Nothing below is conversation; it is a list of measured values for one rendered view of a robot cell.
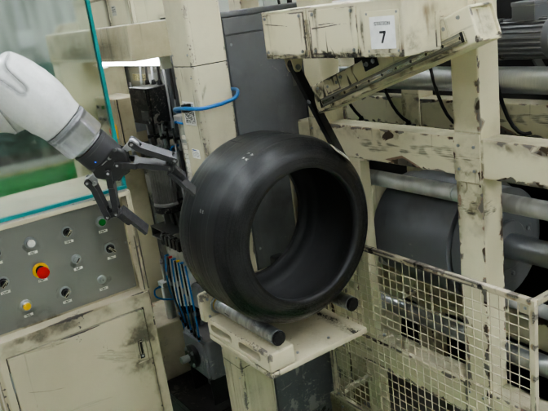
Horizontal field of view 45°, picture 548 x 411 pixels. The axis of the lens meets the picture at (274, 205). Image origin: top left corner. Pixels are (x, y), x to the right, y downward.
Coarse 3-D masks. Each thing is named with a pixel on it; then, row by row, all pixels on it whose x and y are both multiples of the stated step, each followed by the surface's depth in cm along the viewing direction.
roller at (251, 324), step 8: (216, 304) 212; (224, 304) 209; (224, 312) 208; (232, 312) 204; (240, 320) 200; (248, 320) 197; (256, 320) 195; (248, 328) 197; (256, 328) 193; (264, 328) 191; (272, 328) 189; (264, 336) 190; (272, 336) 187; (280, 336) 187; (280, 344) 188
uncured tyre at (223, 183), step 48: (240, 144) 188; (288, 144) 182; (240, 192) 174; (336, 192) 214; (192, 240) 184; (240, 240) 175; (336, 240) 216; (240, 288) 179; (288, 288) 216; (336, 288) 198
